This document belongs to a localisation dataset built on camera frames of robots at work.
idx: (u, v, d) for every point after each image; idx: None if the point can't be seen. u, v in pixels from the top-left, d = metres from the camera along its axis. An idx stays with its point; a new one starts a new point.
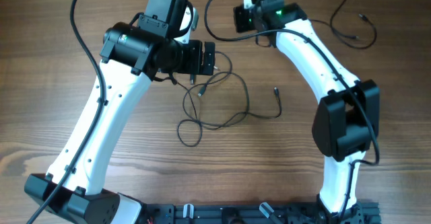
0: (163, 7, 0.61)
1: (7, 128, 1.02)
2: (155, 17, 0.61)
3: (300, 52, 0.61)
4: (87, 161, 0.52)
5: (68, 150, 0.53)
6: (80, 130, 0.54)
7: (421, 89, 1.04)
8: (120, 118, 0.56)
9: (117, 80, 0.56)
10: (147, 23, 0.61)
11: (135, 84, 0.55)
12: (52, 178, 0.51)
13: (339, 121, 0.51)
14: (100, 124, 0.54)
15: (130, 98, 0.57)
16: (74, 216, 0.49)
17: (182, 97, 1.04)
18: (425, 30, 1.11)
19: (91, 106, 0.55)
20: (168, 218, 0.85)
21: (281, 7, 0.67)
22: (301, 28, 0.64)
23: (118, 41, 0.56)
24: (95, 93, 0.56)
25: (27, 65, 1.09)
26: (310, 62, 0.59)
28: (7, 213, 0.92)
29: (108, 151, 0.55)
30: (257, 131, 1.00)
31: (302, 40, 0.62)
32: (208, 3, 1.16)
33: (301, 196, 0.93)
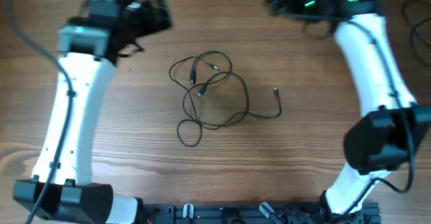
0: None
1: (7, 127, 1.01)
2: None
3: (361, 51, 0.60)
4: (69, 153, 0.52)
5: (48, 148, 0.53)
6: (54, 125, 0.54)
7: (421, 89, 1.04)
8: (92, 107, 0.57)
9: (80, 70, 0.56)
10: (96, 8, 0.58)
11: (97, 71, 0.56)
12: (39, 178, 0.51)
13: (389, 101, 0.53)
14: (73, 117, 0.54)
15: (97, 86, 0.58)
16: (68, 208, 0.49)
17: (184, 97, 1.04)
18: (423, 31, 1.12)
19: (61, 100, 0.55)
20: (168, 218, 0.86)
21: None
22: (370, 24, 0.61)
23: (75, 33, 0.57)
24: (62, 87, 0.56)
25: (27, 65, 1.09)
26: (366, 60, 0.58)
28: (7, 213, 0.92)
29: (88, 140, 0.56)
30: (257, 131, 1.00)
31: (366, 40, 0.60)
32: (208, 3, 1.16)
33: (301, 196, 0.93)
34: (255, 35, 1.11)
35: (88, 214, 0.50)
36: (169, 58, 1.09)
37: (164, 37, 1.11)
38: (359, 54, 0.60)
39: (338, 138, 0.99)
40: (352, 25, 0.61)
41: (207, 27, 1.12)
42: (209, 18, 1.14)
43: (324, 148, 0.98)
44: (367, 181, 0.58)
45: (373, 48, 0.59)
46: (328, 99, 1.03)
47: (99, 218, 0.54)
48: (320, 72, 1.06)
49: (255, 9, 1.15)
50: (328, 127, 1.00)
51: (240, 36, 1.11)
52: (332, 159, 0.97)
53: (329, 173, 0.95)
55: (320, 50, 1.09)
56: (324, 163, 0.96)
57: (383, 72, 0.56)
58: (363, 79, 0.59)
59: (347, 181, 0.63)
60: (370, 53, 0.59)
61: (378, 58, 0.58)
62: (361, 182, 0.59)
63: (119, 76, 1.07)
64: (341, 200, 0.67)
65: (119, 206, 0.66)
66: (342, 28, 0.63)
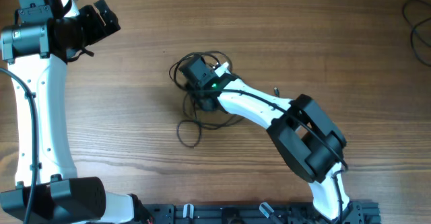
0: None
1: (7, 128, 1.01)
2: (33, 5, 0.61)
3: (238, 103, 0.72)
4: (47, 151, 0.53)
5: (23, 153, 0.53)
6: (25, 130, 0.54)
7: (421, 89, 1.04)
8: (56, 104, 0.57)
9: (31, 72, 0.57)
10: (29, 15, 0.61)
11: (48, 67, 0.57)
12: (25, 183, 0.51)
13: (275, 114, 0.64)
14: (40, 118, 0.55)
15: (54, 83, 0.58)
16: (60, 202, 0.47)
17: (184, 99, 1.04)
18: (422, 30, 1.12)
19: (24, 105, 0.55)
20: (168, 218, 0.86)
21: (215, 81, 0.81)
22: (234, 85, 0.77)
23: (15, 38, 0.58)
24: (18, 93, 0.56)
25: None
26: (246, 107, 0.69)
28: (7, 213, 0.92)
29: (62, 136, 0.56)
30: (256, 132, 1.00)
31: (237, 93, 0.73)
32: (209, 3, 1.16)
33: (301, 196, 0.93)
34: (255, 35, 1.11)
35: (82, 206, 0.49)
36: (169, 58, 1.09)
37: (164, 37, 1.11)
38: (241, 107, 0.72)
39: None
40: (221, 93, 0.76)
41: (207, 27, 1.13)
42: (209, 17, 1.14)
43: None
44: (333, 180, 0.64)
45: (244, 96, 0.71)
46: (329, 99, 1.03)
47: (94, 209, 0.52)
48: (320, 72, 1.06)
49: (255, 9, 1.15)
50: None
51: (240, 36, 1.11)
52: None
53: None
55: (320, 50, 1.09)
56: None
57: (260, 103, 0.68)
58: (257, 119, 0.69)
59: (320, 192, 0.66)
60: (245, 100, 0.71)
61: (252, 99, 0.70)
62: (328, 183, 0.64)
63: (119, 76, 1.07)
64: (330, 206, 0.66)
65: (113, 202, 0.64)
66: (223, 102, 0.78)
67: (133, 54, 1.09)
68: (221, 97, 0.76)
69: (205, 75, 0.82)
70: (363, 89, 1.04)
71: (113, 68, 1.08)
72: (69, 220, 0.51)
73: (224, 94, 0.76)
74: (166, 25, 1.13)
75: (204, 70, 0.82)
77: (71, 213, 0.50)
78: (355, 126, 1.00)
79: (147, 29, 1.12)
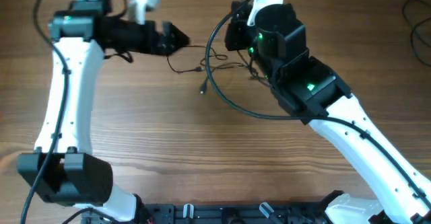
0: None
1: (7, 127, 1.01)
2: None
3: (354, 147, 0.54)
4: (70, 124, 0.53)
5: (48, 122, 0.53)
6: (54, 101, 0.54)
7: (421, 89, 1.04)
8: (87, 85, 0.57)
9: (73, 50, 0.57)
10: (81, 6, 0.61)
11: (89, 51, 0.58)
12: (42, 150, 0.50)
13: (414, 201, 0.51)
14: (71, 93, 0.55)
15: (90, 66, 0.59)
16: (72, 176, 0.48)
17: (185, 99, 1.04)
18: (422, 31, 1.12)
19: (58, 79, 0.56)
20: (168, 218, 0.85)
21: (313, 80, 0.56)
22: (346, 114, 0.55)
23: (63, 24, 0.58)
24: (56, 68, 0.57)
25: (27, 65, 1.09)
26: (370, 164, 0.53)
28: (7, 213, 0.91)
29: (87, 116, 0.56)
30: (256, 131, 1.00)
31: (356, 134, 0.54)
32: (209, 3, 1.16)
33: (301, 196, 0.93)
34: None
35: (89, 187, 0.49)
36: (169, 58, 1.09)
37: None
38: (356, 153, 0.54)
39: None
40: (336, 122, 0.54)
41: (207, 27, 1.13)
42: (209, 18, 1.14)
43: (324, 148, 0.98)
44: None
45: (368, 141, 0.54)
46: None
47: (99, 192, 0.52)
48: None
49: None
50: None
51: None
52: (332, 159, 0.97)
53: (329, 173, 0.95)
55: (321, 50, 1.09)
56: (325, 163, 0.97)
57: (393, 169, 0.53)
58: (374, 179, 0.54)
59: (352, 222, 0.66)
60: (368, 150, 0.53)
61: (382, 156, 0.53)
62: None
63: (119, 76, 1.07)
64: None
65: (120, 198, 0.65)
66: (324, 127, 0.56)
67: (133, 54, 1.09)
68: (327, 124, 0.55)
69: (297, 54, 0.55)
70: (364, 89, 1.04)
71: (113, 68, 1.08)
72: (72, 199, 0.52)
73: (332, 107, 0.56)
74: None
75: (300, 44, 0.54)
77: (77, 192, 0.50)
78: None
79: None
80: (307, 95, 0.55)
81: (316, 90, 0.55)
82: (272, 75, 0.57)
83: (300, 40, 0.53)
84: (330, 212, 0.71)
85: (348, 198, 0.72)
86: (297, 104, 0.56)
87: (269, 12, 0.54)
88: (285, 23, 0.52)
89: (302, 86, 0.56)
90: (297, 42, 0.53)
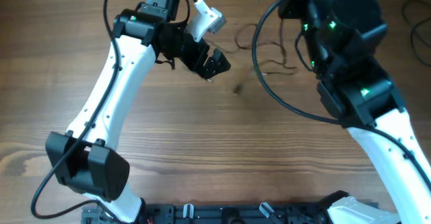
0: None
1: (7, 127, 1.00)
2: (155, 3, 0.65)
3: (390, 162, 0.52)
4: (106, 117, 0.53)
5: (87, 109, 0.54)
6: (99, 90, 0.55)
7: (421, 88, 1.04)
8: (133, 85, 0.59)
9: (130, 50, 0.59)
10: (148, 11, 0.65)
11: (143, 54, 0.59)
12: (73, 134, 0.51)
13: None
14: (116, 87, 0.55)
15: (139, 70, 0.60)
16: (92, 167, 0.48)
17: (184, 99, 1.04)
18: (422, 30, 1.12)
19: (107, 72, 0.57)
20: (168, 218, 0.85)
21: (370, 87, 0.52)
22: (393, 130, 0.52)
23: (127, 23, 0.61)
24: (109, 62, 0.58)
25: (27, 65, 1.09)
26: (403, 183, 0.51)
28: (7, 213, 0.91)
29: (122, 114, 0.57)
30: (256, 131, 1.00)
31: (399, 151, 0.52)
32: (208, 2, 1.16)
33: (301, 196, 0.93)
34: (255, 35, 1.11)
35: (105, 182, 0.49)
36: None
37: None
38: (391, 169, 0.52)
39: (337, 139, 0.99)
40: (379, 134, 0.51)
41: None
42: None
43: (324, 148, 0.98)
44: None
45: (409, 162, 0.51)
46: None
47: (113, 190, 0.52)
48: None
49: (255, 9, 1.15)
50: (328, 127, 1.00)
51: (240, 36, 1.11)
52: (333, 159, 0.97)
53: (329, 173, 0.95)
55: None
56: (325, 163, 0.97)
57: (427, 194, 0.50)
58: (403, 197, 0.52)
59: None
60: (406, 169, 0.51)
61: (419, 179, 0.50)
62: None
63: None
64: None
65: (126, 198, 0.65)
66: (368, 137, 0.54)
67: None
68: (370, 134, 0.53)
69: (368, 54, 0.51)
70: None
71: None
72: (85, 188, 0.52)
73: (382, 119, 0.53)
74: None
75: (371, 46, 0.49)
77: (92, 183, 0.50)
78: None
79: None
80: (359, 99, 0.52)
81: (370, 99, 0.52)
82: (329, 66, 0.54)
83: (374, 42, 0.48)
84: (333, 211, 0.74)
85: (355, 202, 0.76)
86: (344, 105, 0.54)
87: (351, 1, 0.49)
88: (366, 18, 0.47)
89: (356, 89, 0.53)
90: (371, 44, 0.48)
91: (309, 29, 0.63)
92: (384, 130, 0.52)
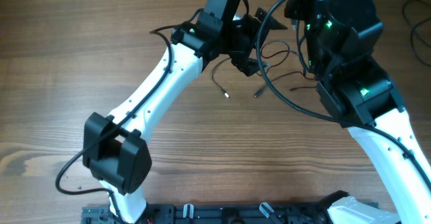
0: (220, 7, 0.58)
1: (7, 127, 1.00)
2: (212, 13, 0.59)
3: (390, 162, 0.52)
4: (147, 112, 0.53)
5: (131, 99, 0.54)
6: (145, 87, 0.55)
7: (421, 89, 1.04)
8: (178, 86, 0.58)
9: (182, 57, 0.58)
10: (205, 20, 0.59)
11: (193, 64, 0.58)
12: (113, 119, 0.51)
13: None
14: (163, 87, 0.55)
15: (186, 75, 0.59)
16: (123, 155, 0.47)
17: (184, 99, 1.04)
18: (421, 31, 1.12)
19: (156, 72, 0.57)
20: (168, 218, 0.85)
21: (369, 86, 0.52)
22: (392, 129, 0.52)
23: (185, 35, 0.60)
24: (161, 64, 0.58)
25: (27, 65, 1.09)
26: (403, 183, 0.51)
28: (7, 213, 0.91)
29: (162, 111, 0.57)
30: (257, 131, 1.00)
31: (399, 150, 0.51)
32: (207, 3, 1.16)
33: (302, 196, 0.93)
34: None
35: (129, 173, 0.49)
36: None
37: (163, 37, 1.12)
38: (391, 169, 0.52)
39: (337, 139, 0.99)
40: (380, 134, 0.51)
41: None
42: None
43: (324, 148, 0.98)
44: None
45: (409, 162, 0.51)
46: None
47: (132, 183, 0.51)
48: None
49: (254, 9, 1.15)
50: (327, 127, 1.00)
51: None
52: (332, 159, 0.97)
53: (329, 173, 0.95)
55: None
56: (325, 163, 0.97)
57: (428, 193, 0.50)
58: (403, 197, 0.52)
59: None
60: (406, 168, 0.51)
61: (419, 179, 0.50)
62: None
63: (118, 76, 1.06)
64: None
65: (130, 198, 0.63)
66: (367, 137, 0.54)
67: (132, 54, 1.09)
68: (370, 134, 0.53)
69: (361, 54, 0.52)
70: None
71: (113, 68, 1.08)
72: (107, 175, 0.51)
73: (380, 119, 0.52)
74: (166, 25, 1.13)
75: (366, 45, 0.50)
77: (116, 171, 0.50)
78: None
79: (147, 29, 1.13)
80: (358, 99, 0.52)
81: (369, 98, 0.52)
82: (327, 69, 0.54)
83: (372, 41, 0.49)
84: (333, 212, 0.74)
85: (355, 202, 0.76)
86: (344, 105, 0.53)
87: (349, 1, 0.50)
88: (363, 17, 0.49)
89: (354, 89, 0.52)
90: (368, 42, 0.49)
91: (311, 28, 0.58)
92: (384, 130, 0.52)
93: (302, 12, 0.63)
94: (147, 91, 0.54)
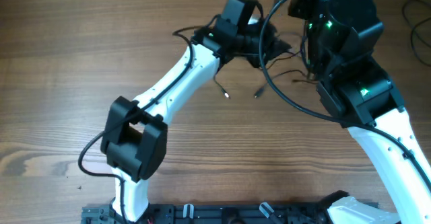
0: (236, 13, 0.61)
1: (7, 127, 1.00)
2: (228, 19, 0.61)
3: (390, 162, 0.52)
4: (168, 101, 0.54)
5: (155, 88, 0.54)
6: (168, 77, 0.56)
7: (421, 89, 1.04)
8: (197, 82, 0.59)
9: (203, 54, 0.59)
10: (221, 25, 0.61)
11: (211, 63, 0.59)
12: (138, 103, 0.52)
13: None
14: (185, 81, 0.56)
15: (204, 72, 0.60)
16: (144, 138, 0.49)
17: None
18: (421, 31, 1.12)
19: (178, 66, 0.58)
20: (168, 218, 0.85)
21: (369, 86, 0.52)
22: (392, 129, 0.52)
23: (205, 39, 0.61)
24: (182, 59, 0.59)
25: (27, 65, 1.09)
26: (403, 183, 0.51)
28: (7, 213, 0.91)
29: (180, 104, 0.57)
30: (257, 131, 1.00)
31: (398, 150, 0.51)
32: (207, 3, 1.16)
33: (302, 196, 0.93)
34: None
35: (150, 155, 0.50)
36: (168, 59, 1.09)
37: (163, 37, 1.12)
38: (391, 169, 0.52)
39: (337, 138, 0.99)
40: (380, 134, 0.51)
41: None
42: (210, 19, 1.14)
43: (324, 148, 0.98)
44: None
45: (410, 162, 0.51)
46: None
47: (149, 167, 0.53)
48: None
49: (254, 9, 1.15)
50: (327, 127, 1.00)
51: None
52: (332, 159, 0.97)
53: (329, 173, 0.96)
55: None
56: (325, 163, 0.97)
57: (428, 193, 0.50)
58: (403, 197, 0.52)
59: None
60: (406, 168, 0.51)
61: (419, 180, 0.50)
62: None
63: (119, 76, 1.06)
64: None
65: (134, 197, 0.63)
66: (367, 136, 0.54)
67: (133, 54, 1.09)
68: (370, 134, 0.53)
69: (362, 54, 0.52)
70: None
71: (113, 68, 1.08)
72: (126, 160, 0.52)
73: (380, 119, 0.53)
74: (166, 25, 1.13)
75: (366, 46, 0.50)
77: (134, 156, 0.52)
78: None
79: (147, 29, 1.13)
80: (358, 99, 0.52)
81: (369, 98, 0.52)
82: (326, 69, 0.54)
83: (370, 42, 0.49)
84: (333, 212, 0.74)
85: (355, 202, 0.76)
86: (344, 105, 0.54)
87: (348, 1, 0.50)
88: (362, 17, 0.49)
89: (354, 89, 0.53)
90: (367, 42, 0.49)
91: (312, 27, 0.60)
92: (384, 130, 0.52)
93: (306, 11, 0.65)
94: (170, 82, 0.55)
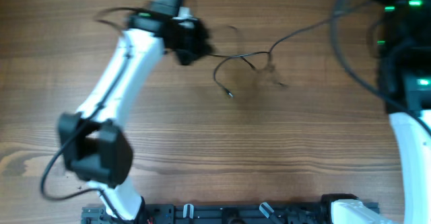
0: None
1: (7, 127, 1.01)
2: (161, 2, 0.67)
3: None
4: (114, 99, 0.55)
5: (96, 93, 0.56)
6: (109, 74, 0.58)
7: None
8: (141, 73, 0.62)
9: (134, 45, 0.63)
10: (157, 7, 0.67)
11: (145, 52, 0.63)
12: (84, 112, 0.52)
13: None
14: (125, 75, 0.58)
15: (142, 64, 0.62)
16: (102, 145, 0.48)
17: (184, 99, 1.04)
18: None
19: (118, 61, 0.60)
20: (168, 218, 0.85)
21: None
22: None
23: (135, 21, 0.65)
24: (118, 52, 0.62)
25: (27, 65, 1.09)
26: None
28: (9, 212, 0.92)
29: (131, 99, 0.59)
30: (256, 132, 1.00)
31: None
32: (207, 1, 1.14)
33: (302, 196, 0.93)
34: (255, 35, 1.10)
35: (112, 160, 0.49)
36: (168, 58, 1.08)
37: None
38: None
39: (337, 138, 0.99)
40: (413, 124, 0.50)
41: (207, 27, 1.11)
42: (210, 18, 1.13)
43: (324, 148, 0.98)
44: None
45: None
46: (329, 98, 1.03)
47: (116, 173, 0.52)
48: (320, 72, 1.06)
49: (255, 7, 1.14)
50: (328, 127, 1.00)
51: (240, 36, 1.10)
52: (332, 159, 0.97)
53: (328, 173, 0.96)
55: (321, 48, 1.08)
56: (325, 163, 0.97)
57: None
58: None
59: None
60: None
61: None
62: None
63: None
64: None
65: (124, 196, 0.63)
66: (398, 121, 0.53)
67: None
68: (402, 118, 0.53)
69: None
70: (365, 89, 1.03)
71: None
72: (89, 173, 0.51)
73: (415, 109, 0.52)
74: None
75: None
77: (97, 166, 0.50)
78: (355, 126, 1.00)
79: None
80: None
81: None
82: None
83: None
84: (335, 206, 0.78)
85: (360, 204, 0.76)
86: None
87: None
88: None
89: None
90: None
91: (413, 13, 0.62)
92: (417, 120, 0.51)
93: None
94: (110, 81, 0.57)
